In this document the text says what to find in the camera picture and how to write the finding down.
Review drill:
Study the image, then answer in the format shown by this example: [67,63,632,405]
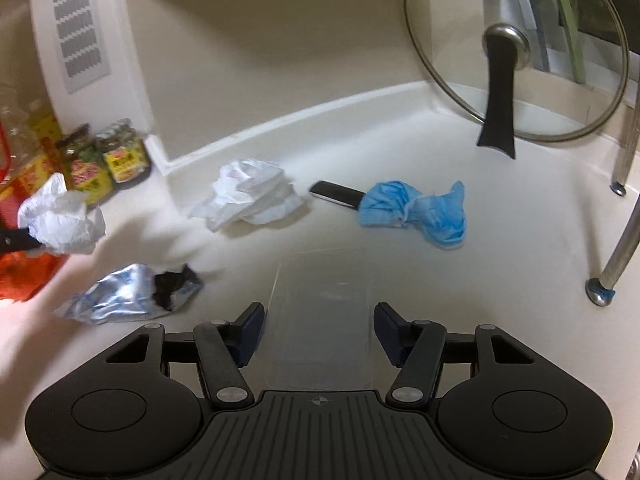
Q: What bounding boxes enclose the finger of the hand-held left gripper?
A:
[0,227,43,257]

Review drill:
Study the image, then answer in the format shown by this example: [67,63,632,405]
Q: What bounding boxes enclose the silver foil wrapper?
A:
[54,262,205,326]

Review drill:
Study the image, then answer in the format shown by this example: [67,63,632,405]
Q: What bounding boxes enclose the white tissue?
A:
[189,159,306,233]
[17,172,107,256]

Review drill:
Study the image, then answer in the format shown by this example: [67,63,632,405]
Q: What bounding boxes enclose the clear plastic box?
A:
[260,247,376,391]

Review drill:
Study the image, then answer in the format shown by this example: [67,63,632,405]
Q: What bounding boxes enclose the orange plastic bag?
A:
[0,250,68,303]

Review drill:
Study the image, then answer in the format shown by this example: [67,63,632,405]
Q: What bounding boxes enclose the black slim rectangular object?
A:
[308,180,368,209]

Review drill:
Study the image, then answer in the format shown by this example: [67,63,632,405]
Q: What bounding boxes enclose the metal rack legs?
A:
[585,105,640,307]

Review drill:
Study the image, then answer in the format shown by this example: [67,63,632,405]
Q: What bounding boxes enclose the glass jar yellow label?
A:
[95,119,152,183]

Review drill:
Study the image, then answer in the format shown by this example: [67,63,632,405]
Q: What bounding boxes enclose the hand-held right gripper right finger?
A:
[374,302,548,407]

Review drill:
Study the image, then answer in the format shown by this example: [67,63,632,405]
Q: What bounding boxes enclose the blue face mask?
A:
[356,180,468,251]

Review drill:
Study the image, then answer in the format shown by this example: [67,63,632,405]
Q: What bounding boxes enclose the glass pot lid black handle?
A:
[404,0,630,161]

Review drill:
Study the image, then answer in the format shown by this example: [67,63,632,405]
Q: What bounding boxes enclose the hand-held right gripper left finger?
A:
[95,302,266,407]

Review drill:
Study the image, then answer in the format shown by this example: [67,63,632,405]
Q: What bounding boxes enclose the grey wall vent grille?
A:
[47,0,112,95]

